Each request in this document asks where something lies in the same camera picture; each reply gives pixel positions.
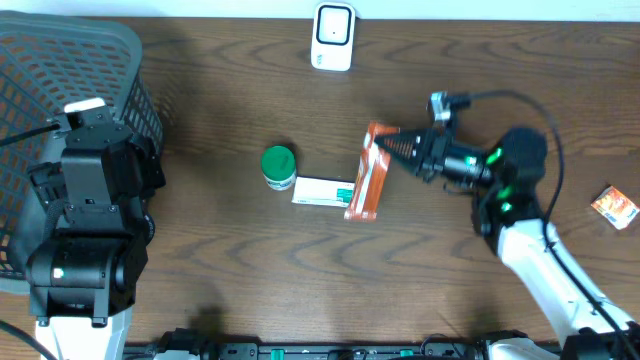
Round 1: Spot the green lid jar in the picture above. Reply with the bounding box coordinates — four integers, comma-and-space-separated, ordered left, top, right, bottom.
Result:
261, 145, 297, 191

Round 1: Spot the grey plastic mesh basket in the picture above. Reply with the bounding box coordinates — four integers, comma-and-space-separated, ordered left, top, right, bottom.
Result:
1, 10, 164, 295

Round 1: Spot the white barcode scanner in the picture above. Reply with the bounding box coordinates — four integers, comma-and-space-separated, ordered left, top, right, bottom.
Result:
310, 2, 356, 72

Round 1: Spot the black cable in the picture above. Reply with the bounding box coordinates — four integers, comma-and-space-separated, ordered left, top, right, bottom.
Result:
467, 89, 640, 360
0, 122, 64, 360

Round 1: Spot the right black cable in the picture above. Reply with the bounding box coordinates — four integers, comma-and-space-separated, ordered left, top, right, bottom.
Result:
467, 89, 640, 360

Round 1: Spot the orange small carton box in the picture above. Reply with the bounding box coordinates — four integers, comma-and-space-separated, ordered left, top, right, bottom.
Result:
591, 186, 639, 230

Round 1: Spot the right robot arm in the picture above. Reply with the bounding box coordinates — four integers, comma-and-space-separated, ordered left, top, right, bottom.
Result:
375, 128, 639, 359

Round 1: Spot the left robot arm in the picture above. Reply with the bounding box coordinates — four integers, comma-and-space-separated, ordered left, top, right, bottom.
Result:
26, 107, 166, 359

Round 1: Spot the white green medicine box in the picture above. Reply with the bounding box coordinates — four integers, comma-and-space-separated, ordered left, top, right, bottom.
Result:
292, 177, 355, 208

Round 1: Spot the red orange snack bar wrapper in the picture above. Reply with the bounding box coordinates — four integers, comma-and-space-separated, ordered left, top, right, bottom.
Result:
344, 122, 400, 222

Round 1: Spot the left black cable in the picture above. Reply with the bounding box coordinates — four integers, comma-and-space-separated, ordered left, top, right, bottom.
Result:
0, 122, 64, 360

